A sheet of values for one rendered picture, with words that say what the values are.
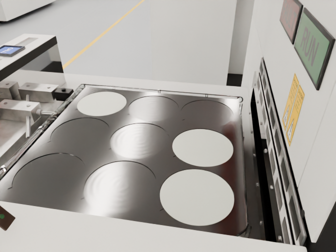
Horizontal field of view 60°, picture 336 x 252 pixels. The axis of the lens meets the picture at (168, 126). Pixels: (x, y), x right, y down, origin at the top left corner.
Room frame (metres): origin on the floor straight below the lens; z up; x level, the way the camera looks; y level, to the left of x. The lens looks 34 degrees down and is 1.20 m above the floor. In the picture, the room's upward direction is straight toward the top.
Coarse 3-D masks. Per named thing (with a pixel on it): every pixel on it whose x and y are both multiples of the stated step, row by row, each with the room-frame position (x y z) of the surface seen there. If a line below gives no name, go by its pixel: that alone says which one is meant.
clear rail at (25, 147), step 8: (80, 88) 0.59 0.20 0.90; (72, 96) 0.55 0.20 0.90; (64, 104) 0.51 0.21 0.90; (56, 112) 0.48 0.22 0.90; (48, 120) 0.45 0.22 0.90; (32, 136) 0.40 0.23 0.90; (24, 144) 0.38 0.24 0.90; (32, 144) 0.39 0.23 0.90; (16, 152) 0.36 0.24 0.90; (24, 152) 0.37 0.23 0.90; (8, 160) 0.34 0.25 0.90; (16, 160) 0.35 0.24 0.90; (0, 168) 0.32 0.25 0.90; (8, 168) 0.33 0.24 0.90; (0, 176) 0.31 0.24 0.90
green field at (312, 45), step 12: (300, 24) 0.35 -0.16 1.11; (312, 24) 0.30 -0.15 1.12; (300, 36) 0.34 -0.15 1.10; (312, 36) 0.29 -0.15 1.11; (324, 36) 0.26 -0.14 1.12; (300, 48) 0.32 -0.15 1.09; (312, 48) 0.28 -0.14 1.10; (324, 48) 0.25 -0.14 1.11; (312, 60) 0.27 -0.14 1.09; (312, 72) 0.26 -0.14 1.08
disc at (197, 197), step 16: (176, 176) 0.31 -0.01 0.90; (192, 176) 0.31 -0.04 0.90; (208, 176) 0.31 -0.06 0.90; (160, 192) 0.28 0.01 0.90; (176, 192) 0.28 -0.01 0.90; (192, 192) 0.28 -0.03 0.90; (208, 192) 0.28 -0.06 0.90; (224, 192) 0.28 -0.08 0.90; (176, 208) 0.25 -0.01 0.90; (192, 208) 0.25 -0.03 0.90; (208, 208) 0.25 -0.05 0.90; (224, 208) 0.25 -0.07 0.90; (192, 224) 0.23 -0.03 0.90; (208, 224) 0.23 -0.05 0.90
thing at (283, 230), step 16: (256, 80) 0.54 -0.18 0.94; (256, 96) 0.50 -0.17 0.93; (256, 112) 0.53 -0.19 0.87; (256, 128) 0.47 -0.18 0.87; (256, 144) 0.42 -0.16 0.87; (272, 144) 0.33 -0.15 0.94; (256, 160) 0.38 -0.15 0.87; (272, 160) 0.30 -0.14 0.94; (256, 176) 0.35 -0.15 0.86; (272, 176) 0.27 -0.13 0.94; (256, 192) 0.32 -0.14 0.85; (272, 192) 0.25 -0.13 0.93; (272, 208) 0.23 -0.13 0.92; (272, 224) 0.25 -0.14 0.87; (288, 224) 0.19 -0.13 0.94; (272, 240) 0.22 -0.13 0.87; (288, 240) 0.18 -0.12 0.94
